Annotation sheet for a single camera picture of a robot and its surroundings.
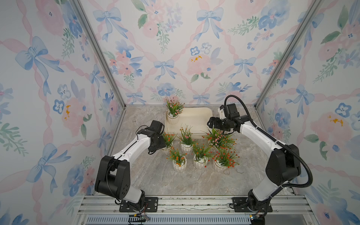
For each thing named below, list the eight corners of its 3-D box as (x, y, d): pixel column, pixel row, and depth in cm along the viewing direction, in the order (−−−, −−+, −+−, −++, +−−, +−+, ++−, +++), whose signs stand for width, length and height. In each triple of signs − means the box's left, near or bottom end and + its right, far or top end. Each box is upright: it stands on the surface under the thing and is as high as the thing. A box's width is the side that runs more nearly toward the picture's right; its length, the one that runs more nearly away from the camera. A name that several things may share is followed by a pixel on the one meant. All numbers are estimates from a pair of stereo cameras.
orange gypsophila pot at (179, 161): (167, 168, 88) (165, 159, 77) (173, 157, 93) (172, 147, 82) (182, 175, 85) (183, 166, 75) (187, 163, 90) (188, 153, 79)
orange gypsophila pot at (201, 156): (194, 169, 88) (195, 160, 77) (193, 153, 94) (194, 143, 84) (209, 169, 88) (213, 160, 77) (207, 153, 95) (210, 143, 84)
